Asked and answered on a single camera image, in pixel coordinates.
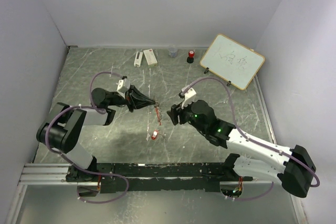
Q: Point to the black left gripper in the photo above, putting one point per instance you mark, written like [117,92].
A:
[138,99]

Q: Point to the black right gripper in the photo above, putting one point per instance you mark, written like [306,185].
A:
[174,114]

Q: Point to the red handled metal key holder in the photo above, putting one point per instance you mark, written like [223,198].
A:
[158,113]

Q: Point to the red usb stick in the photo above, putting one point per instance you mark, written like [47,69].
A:
[155,134]

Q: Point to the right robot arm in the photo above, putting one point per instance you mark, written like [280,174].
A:
[293,168]

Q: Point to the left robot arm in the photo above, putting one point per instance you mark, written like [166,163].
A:
[61,128]

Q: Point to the white stapler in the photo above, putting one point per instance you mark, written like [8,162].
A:
[138,59]

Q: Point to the white green staple box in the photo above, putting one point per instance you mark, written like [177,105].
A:
[150,58]

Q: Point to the red black stamp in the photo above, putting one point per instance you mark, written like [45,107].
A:
[190,58]

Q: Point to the clear paperclip jar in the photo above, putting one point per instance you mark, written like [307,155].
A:
[172,51]

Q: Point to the yellow framed whiteboard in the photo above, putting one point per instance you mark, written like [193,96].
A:
[232,61]

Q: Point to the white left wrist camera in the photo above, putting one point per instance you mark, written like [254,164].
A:
[123,86]

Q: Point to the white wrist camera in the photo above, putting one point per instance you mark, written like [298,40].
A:
[123,86]
[188,95]

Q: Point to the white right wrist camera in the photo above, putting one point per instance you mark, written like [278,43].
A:
[188,95]

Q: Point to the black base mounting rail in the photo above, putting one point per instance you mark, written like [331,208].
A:
[157,177]

